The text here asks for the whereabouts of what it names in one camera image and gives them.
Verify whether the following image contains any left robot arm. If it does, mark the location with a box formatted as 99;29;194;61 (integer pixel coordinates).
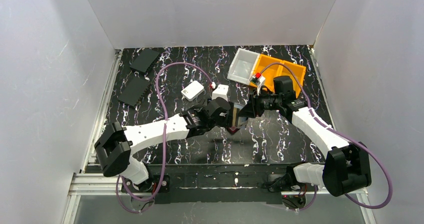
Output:
94;97;234;185

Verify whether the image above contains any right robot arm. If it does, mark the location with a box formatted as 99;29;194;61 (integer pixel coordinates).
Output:
237;76;372;196

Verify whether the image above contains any red card holder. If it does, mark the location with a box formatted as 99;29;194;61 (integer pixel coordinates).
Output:
226;126;241;135

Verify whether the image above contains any orange plastic bin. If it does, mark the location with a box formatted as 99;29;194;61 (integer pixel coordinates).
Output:
281;61;306;97
252;54;283;92

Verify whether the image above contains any white box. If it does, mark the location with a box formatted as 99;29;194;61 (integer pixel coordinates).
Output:
181;81;205;101

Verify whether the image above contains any white plastic bin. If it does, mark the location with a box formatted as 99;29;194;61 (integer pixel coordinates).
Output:
227;48;260;85

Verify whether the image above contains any black base bar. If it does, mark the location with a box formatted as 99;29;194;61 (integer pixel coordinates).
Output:
120;162;327;205

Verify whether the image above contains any black ridged block near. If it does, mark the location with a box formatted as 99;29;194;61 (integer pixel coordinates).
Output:
118;77;151;107

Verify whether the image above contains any black ridged block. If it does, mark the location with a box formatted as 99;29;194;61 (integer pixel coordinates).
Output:
130;49;160;74
118;77;151;107

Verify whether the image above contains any black ridged block far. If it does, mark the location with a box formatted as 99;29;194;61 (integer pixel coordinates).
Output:
130;49;160;74

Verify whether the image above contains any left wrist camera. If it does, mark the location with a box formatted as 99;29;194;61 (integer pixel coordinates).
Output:
211;84;229;101

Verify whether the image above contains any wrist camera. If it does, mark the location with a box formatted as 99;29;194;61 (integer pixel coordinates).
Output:
211;84;229;101
249;73;266;95

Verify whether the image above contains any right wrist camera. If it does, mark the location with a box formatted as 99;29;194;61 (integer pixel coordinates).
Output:
249;73;266;95

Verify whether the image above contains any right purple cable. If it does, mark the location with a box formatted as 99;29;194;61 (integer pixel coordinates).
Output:
259;62;394;210

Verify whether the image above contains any purple cable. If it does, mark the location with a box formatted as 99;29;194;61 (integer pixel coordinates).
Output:
259;62;394;210
114;62;216;214

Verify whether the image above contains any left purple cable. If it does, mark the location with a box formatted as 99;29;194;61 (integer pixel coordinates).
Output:
114;62;216;214

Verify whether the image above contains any aluminium frame rail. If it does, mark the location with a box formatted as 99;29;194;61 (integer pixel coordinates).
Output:
61;49;123;223

